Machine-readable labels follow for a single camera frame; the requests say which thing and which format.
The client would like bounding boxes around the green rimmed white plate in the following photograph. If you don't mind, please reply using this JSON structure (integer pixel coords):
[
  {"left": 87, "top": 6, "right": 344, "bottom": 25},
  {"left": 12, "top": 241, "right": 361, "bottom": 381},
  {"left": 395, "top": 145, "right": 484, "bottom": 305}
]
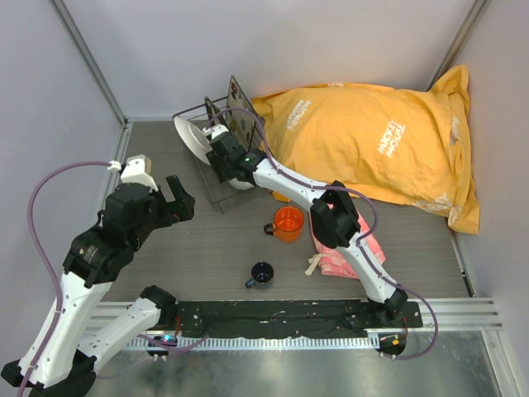
[{"left": 173, "top": 116, "right": 211, "bottom": 165}]

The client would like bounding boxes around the grey wire dish rack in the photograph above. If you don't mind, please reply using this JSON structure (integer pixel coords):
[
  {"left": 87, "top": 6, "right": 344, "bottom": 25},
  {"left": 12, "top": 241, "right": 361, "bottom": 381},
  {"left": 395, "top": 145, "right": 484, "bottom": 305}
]
[{"left": 172, "top": 96, "right": 257, "bottom": 213}]

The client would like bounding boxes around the yellow Mickey Mouse pillow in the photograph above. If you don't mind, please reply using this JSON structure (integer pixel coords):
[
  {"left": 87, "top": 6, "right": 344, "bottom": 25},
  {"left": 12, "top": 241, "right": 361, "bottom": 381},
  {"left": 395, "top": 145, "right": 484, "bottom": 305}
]
[{"left": 251, "top": 65, "right": 480, "bottom": 234}]

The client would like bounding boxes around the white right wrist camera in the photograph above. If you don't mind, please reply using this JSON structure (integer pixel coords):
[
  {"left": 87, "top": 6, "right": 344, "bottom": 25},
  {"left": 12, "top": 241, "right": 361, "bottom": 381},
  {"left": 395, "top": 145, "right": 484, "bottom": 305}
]
[{"left": 202, "top": 124, "right": 229, "bottom": 142}]

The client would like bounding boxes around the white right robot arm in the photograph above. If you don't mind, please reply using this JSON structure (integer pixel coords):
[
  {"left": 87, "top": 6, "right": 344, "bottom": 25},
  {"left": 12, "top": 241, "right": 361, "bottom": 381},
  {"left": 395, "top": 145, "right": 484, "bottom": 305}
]
[{"left": 203, "top": 126, "right": 407, "bottom": 327}]

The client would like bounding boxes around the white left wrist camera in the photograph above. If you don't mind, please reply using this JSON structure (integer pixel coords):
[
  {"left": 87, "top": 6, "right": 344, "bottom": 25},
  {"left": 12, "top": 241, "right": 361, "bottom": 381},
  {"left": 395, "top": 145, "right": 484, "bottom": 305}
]
[{"left": 107, "top": 155, "right": 159, "bottom": 191}]

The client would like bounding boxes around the orange glass mug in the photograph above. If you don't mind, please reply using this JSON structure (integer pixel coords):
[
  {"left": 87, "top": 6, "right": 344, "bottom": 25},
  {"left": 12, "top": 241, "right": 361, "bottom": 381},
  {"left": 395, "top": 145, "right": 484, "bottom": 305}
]
[{"left": 263, "top": 206, "right": 304, "bottom": 243}]

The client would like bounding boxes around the pink patterned cloth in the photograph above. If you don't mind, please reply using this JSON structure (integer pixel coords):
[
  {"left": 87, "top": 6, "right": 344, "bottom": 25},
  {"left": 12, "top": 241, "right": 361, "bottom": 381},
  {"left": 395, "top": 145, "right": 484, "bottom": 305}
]
[{"left": 304, "top": 214, "right": 386, "bottom": 280}]

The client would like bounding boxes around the dark blue mug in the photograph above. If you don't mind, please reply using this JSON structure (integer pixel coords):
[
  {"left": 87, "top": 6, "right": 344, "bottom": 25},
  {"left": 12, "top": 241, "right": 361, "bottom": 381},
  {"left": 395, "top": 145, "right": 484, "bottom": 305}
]
[{"left": 245, "top": 261, "right": 274, "bottom": 289}]

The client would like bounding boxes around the white bowl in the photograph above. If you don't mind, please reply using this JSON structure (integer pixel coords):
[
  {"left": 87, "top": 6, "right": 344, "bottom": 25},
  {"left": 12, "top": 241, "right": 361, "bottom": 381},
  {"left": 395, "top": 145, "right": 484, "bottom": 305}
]
[{"left": 228, "top": 178, "right": 255, "bottom": 191}]

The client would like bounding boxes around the square floral plate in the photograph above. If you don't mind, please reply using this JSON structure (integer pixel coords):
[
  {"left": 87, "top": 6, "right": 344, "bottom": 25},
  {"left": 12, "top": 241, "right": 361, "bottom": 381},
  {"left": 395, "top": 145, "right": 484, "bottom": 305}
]
[{"left": 225, "top": 75, "right": 265, "bottom": 151}]

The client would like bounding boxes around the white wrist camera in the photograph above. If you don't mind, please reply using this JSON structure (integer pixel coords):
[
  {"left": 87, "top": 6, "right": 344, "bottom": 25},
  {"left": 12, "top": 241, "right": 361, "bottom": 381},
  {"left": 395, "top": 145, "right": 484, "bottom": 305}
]
[
  {"left": 107, "top": 155, "right": 159, "bottom": 191},
  {"left": 202, "top": 124, "right": 229, "bottom": 142}
]

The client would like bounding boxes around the brown checkered rim plate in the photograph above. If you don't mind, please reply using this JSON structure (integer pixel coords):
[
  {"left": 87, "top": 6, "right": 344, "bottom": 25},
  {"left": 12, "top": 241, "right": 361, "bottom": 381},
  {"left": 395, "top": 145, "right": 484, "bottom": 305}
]
[{"left": 204, "top": 96, "right": 228, "bottom": 128}]

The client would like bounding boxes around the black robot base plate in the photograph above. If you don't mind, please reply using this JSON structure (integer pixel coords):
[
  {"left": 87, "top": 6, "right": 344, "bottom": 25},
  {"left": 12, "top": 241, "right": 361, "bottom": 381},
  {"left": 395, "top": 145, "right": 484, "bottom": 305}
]
[{"left": 174, "top": 299, "right": 423, "bottom": 339}]

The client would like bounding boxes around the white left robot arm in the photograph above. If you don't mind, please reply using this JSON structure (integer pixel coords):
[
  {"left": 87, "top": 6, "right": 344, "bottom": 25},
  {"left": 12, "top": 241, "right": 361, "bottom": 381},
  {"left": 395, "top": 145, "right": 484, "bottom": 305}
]
[{"left": 1, "top": 175, "right": 195, "bottom": 396}]

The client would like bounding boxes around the white slotted cable duct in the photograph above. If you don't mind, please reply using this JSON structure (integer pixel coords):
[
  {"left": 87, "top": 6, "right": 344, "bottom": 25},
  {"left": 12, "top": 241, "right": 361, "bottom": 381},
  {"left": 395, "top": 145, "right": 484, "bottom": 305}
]
[{"left": 123, "top": 333, "right": 379, "bottom": 352}]

